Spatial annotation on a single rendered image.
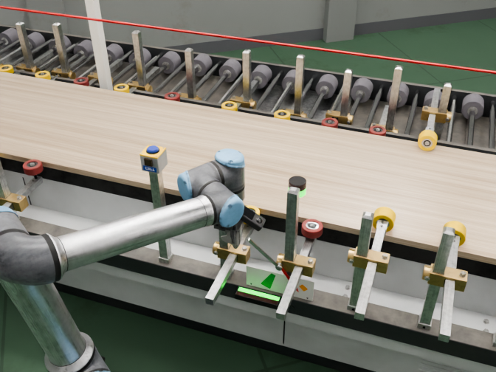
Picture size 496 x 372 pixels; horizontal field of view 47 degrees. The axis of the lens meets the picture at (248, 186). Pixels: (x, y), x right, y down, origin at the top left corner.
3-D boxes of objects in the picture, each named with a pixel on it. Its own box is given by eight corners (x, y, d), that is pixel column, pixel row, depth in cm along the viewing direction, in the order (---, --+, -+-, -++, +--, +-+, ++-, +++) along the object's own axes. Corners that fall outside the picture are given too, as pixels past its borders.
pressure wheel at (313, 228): (318, 255, 218) (320, 232, 212) (297, 251, 221) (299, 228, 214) (322, 242, 224) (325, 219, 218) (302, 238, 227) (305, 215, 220)
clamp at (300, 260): (311, 277, 206) (312, 267, 203) (275, 269, 210) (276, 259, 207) (315, 267, 210) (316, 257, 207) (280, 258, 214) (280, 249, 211)
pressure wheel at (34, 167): (27, 181, 258) (21, 160, 251) (46, 177, 260) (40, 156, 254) (29, 191, 252) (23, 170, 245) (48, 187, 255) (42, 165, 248)
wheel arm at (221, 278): (214, 308, 197) (213, 299, 194) (204, 305, 198) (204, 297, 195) (255, 229, 230) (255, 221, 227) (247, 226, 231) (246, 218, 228)
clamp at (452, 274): (463, 294, 186) (466, 283, 183) (421, 283, 190) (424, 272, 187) (464, 280, 191) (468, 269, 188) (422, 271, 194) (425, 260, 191)
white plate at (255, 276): (312, 302, 213) (314, 283, 207) (246, 285, 220) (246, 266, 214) (312, 300, 213) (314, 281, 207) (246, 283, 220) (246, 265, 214)
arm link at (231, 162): (207, 152, 175) (233, 142, 180) (208, 185, 182) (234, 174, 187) (224, 166, 169) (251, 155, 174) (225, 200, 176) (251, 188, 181)
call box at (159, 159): (159, 176, 201) (157, 157, 197) (141, 172, 203) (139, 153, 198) (168, 165, 207) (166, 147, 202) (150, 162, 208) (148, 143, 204)
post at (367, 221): (356, 318, 211) (373, 218, 183) (347, 316, 212) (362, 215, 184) (358, 311, 214) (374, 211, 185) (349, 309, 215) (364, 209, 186)
